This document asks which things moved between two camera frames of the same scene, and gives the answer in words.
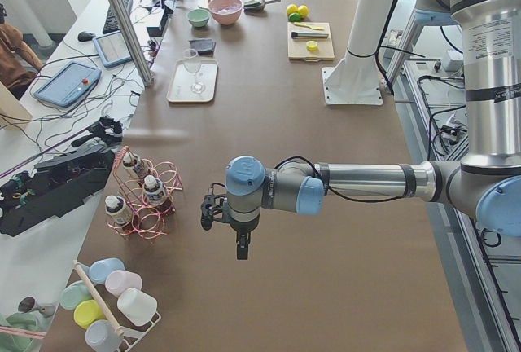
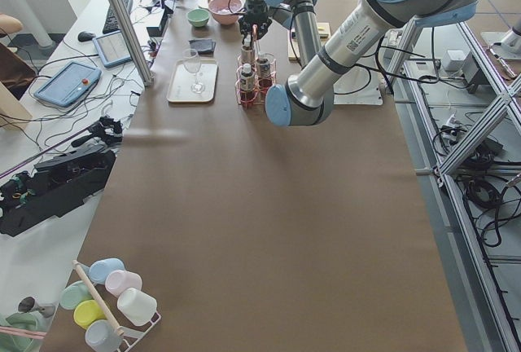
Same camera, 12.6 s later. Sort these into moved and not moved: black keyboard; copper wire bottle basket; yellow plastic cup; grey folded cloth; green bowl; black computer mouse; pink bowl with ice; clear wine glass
Moved: copper wire bottle basket
Not moved: green bowl; grey folded cloth; yellow plastic cup; clear wine glass; black keyboard; black computer mouse; pink bowl with ice
